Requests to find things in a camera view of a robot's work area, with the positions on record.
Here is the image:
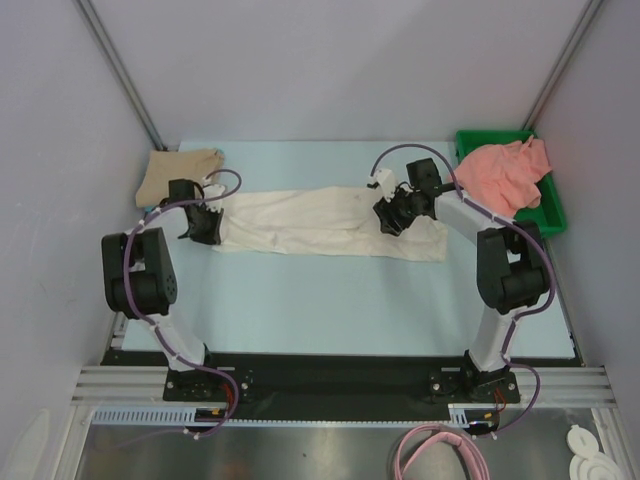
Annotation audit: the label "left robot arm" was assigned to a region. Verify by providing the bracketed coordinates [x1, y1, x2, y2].
[101, 179, 225, 400]

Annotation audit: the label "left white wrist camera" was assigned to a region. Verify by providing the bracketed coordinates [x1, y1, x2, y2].
[203, 180, 227, 212]

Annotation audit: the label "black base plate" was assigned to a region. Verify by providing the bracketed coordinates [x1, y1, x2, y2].
[81, 350, 580, 423]

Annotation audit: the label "white round plastic parts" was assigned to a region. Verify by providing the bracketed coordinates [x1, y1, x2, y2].
[566, 425, 626, 480]

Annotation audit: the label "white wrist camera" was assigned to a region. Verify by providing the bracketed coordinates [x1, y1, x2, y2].
[203, 180, 227, 212]
[367, 168, 398, 202]

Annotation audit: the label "slotted cable duct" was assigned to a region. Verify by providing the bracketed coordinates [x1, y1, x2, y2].
[92, 405, 236, 425]

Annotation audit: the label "cream white t shirt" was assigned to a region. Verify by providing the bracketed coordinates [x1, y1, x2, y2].
[214, 186, 448, 262]

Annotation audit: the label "aluminium corner post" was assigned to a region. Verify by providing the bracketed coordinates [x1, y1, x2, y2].
[73, 0, 167, 151]
[520, 0, 606, 130]

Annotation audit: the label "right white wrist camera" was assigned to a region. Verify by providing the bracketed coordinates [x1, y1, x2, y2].
[367, 168, 398, 202]

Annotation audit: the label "pink coiled cable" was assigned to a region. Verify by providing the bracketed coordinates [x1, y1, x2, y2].
[392, 423, 491, 480]

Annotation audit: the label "left aluminium corner post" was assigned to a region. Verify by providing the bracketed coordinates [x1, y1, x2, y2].
[73, 0, 167, 151]

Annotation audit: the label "folded tan t shirt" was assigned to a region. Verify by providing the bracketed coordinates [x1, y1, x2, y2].
[135, 148, 226, 207]

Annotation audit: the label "green plastic bin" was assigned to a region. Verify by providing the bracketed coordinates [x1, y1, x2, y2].
[456, 129, 567, 238]

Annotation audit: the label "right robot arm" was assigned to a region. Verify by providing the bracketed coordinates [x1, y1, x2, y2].
[368, 158, 555, 401]

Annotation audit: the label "right aluminium corner post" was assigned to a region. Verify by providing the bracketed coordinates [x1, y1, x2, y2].
[520, 0, 606, 130]

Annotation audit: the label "pink t shirt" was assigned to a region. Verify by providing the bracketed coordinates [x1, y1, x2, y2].
[455, 135, 552, 217]

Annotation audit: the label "aluminium frame rail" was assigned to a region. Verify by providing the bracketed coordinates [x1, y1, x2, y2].
[71, 366, 617, 408]

